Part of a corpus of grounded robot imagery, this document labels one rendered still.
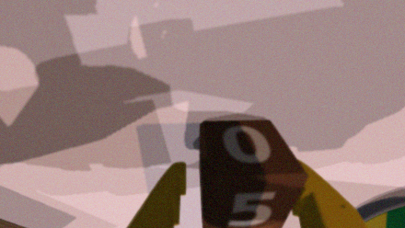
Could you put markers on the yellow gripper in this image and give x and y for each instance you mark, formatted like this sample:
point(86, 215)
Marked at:
point(319, 205)

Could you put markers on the green and yellow drink can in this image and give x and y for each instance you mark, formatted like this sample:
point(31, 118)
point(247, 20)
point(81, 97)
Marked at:
point(385, 213)

